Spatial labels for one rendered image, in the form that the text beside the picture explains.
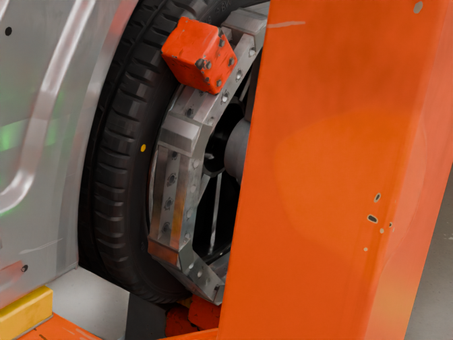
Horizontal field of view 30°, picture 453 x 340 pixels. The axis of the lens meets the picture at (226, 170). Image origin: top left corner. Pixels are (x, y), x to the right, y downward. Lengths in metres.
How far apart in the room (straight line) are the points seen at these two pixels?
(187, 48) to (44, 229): 0.33
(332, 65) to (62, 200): 0.59
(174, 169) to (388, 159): 0.64
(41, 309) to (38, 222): 0.16
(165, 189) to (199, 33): 0.26
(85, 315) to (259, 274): 1.67
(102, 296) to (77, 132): 1.43
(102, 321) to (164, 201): 1.17
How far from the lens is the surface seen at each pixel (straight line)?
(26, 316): 1.29
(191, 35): 1.25
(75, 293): 2.59
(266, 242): 0.84
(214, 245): 1.68
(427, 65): 0.72
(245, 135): 1.49
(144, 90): 1.29
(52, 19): 1.14
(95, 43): 1.17
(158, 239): 1.38
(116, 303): 2.56
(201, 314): 1.63
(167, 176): 1.33
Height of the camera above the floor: 1.47
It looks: 25 degrees down
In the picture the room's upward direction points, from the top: 9 degrees clockwise
